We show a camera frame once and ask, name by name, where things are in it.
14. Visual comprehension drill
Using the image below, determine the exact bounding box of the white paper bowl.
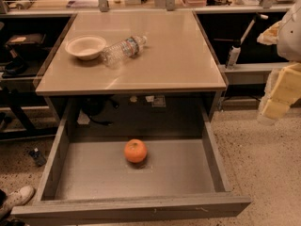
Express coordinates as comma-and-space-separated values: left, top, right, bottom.
65, 35, 106, 61

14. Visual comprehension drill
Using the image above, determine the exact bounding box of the orange fruit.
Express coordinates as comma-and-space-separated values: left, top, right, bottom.
124, 139, 148, 163

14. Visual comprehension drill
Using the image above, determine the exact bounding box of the white sneaker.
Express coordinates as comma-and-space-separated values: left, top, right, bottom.
0, 186, 35, 218

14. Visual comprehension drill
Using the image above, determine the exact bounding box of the small black floor device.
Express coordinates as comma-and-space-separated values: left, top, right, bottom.
28, 148, 46, 167

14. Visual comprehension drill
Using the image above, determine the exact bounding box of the white bottle with nozzle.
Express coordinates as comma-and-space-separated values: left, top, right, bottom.
225, 13, 269, 69

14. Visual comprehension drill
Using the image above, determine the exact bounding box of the grey open drawer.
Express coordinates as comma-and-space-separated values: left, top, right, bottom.
12, 97, 251, 226

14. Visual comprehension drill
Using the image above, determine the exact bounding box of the clear plastic water bottle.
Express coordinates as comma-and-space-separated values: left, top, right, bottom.
100, 35, 147, 68

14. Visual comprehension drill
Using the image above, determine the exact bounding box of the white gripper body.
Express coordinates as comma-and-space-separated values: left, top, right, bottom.
277, 0, 301, 62

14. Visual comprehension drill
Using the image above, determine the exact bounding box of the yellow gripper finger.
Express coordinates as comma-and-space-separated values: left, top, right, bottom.
257, 22, 280, 45
257, 62, 301, 125

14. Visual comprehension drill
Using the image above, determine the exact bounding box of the grey counter cabinet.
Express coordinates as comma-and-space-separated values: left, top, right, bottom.
36, 10, 227, 114

